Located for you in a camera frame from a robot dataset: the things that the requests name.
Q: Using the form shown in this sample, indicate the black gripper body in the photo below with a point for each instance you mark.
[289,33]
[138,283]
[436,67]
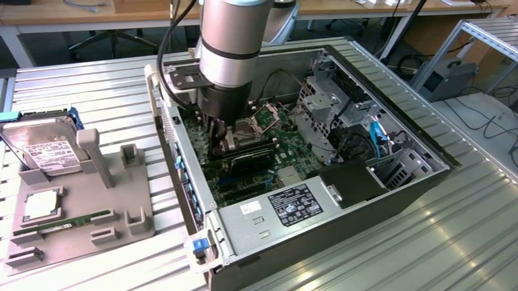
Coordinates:
[225,103]

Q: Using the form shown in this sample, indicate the green graphics card black shroud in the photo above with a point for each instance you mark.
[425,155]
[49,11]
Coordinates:
[252,162]

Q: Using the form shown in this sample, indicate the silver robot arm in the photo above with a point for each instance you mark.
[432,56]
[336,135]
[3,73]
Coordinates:
[230,36]

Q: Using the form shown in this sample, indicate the green motherboard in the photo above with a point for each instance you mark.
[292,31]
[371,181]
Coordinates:
[198,139]

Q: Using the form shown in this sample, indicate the CPU socket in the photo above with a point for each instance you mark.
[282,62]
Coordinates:
[248,133]

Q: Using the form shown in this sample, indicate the black RAM slot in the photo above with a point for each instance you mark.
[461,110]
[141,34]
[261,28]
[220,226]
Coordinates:
[261,145]
[257,142]

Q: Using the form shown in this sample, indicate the open metal socket cover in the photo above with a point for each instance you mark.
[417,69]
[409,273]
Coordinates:
[265,116]

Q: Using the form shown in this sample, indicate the blue expansion slot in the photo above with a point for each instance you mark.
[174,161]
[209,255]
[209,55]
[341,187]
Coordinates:
[222,182]

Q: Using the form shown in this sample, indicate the black expansion slot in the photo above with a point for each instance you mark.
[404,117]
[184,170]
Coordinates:
[244,191]
[248,196]

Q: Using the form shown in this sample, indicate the silver chipset heatsink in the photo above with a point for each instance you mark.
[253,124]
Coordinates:
[289,177]

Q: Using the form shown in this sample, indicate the grey power supply unit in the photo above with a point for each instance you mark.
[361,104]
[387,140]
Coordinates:
[252,230]

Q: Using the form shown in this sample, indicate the blue plastic disk caddy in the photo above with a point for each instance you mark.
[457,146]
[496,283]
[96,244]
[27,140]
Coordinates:
[77,116]

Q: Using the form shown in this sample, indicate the black office chair base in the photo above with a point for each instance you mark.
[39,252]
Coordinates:
[348,22]
[118,38]

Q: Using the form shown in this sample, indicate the blue plastic latch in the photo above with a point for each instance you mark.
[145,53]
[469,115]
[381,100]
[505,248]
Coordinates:
[201,245]

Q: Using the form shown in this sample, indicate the silver metal disk bay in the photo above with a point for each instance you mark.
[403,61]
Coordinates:
[364,113]

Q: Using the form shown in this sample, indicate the wooden box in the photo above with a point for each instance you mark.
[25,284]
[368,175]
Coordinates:
[142,4]

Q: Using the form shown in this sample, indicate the open black PC case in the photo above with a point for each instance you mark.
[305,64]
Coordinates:
[324,236]

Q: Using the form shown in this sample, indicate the grey parts rack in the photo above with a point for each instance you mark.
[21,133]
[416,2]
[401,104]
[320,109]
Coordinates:
[81,206]

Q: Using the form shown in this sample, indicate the silver hard disk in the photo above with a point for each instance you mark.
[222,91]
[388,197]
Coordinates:
[45,142]

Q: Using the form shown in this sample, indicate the green RAM stick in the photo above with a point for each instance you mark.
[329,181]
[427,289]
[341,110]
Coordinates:
[61,225]

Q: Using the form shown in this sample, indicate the silver CPU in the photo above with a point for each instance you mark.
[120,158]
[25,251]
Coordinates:
[41,204]

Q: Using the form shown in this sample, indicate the black slanted pole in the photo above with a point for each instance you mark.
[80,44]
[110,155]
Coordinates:
[417,9]

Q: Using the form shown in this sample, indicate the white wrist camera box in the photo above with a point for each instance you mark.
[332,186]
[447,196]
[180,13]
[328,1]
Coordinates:
[185,78]

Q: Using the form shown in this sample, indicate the black plastic duct cover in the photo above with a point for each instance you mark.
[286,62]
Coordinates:
[348,182]

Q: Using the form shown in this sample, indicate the wooden desk white frame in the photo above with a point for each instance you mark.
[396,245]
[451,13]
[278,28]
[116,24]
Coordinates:
[49,15]
[445,9]

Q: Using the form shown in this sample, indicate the aluminium profile frame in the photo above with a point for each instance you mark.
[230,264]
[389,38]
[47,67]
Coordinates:
[485,33]

